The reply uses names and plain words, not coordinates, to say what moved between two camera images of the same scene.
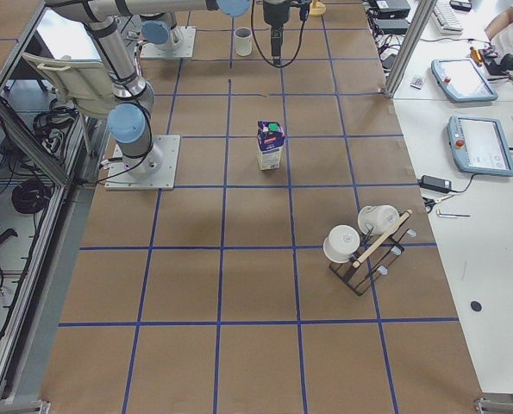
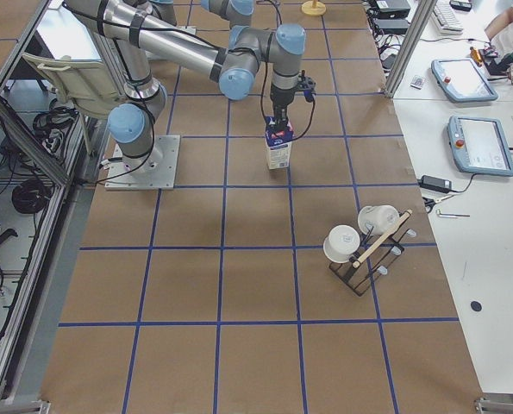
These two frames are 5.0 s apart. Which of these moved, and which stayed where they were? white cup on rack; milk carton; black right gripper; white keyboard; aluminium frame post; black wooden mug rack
Moved: milk carton; black right gripper
Stayed: black wooden mug rack; white keyboard; white cup on rack; aluminium frame post
